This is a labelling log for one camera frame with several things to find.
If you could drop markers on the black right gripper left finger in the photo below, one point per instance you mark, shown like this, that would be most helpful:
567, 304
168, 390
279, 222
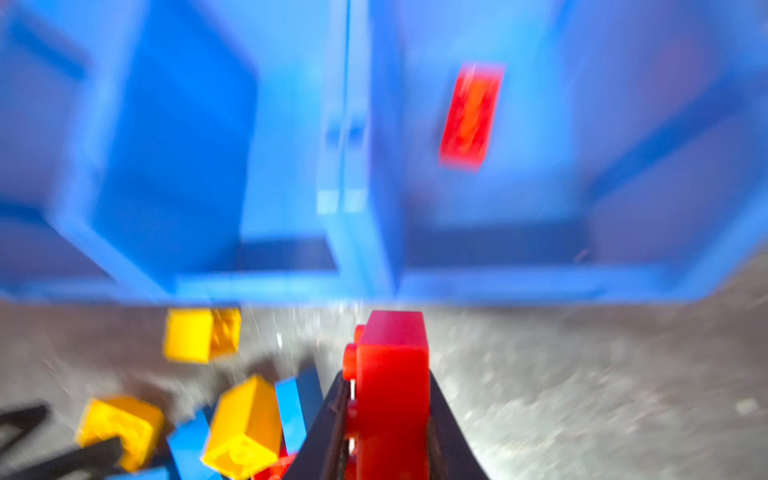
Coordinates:
325, 452

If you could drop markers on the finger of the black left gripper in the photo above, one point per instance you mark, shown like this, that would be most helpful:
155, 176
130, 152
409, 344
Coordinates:
98, 461
19, 421

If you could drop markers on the blue middle plastic bin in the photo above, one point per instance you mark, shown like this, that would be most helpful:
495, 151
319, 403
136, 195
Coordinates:
179, 151

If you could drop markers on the red lego brick long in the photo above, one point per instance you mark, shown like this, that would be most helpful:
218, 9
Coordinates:
469, 123

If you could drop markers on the blue plastic bin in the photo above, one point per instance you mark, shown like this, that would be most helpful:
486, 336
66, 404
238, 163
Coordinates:
179, 151
627, 160

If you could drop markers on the yellow lego brick pile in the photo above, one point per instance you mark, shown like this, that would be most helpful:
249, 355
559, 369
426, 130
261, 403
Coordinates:
245, 434

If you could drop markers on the blue right plastic bin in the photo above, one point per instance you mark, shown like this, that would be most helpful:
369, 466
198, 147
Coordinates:
627, 160

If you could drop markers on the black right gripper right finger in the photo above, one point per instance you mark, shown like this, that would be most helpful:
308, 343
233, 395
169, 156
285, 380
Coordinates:
449, 454

